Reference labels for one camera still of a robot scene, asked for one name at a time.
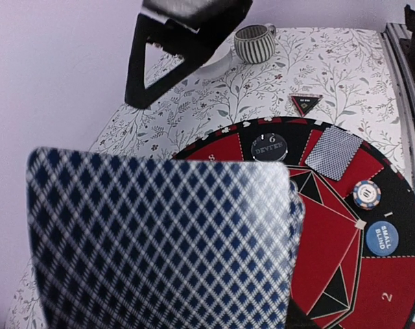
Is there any dealt card seat ten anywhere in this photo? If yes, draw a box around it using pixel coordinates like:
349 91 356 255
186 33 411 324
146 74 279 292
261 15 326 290
305 126 362 181

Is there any clear dealer button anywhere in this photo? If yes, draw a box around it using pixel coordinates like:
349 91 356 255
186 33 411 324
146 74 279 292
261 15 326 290
250 132 288 162

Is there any striped grey mug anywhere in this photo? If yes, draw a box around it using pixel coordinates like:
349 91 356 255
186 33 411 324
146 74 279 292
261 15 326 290
234 24 276 64

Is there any front aluminium rail frame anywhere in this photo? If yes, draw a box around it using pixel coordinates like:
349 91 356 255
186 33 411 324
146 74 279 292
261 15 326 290
381 23 415 193

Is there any blue white chip stack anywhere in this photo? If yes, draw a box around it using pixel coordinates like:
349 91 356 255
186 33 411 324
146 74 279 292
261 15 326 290
353 180 381 210

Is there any blue card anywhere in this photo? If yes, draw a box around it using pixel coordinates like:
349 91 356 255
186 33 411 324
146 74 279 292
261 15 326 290
26 147 305 328

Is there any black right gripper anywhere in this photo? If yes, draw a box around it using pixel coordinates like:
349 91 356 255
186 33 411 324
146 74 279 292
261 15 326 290
124 0 252 110

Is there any blue small blind button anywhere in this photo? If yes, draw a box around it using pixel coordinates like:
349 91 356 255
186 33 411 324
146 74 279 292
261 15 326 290
366 221 399 257

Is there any black triangular card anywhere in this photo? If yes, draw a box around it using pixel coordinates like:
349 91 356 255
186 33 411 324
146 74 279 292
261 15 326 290
289 93 323 117

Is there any round red black poker mat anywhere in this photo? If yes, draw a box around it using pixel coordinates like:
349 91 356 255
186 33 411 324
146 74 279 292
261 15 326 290
176 117 415 328

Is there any white ceramic bowl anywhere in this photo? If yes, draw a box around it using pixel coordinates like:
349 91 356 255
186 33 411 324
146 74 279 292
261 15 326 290
195 45 233 79

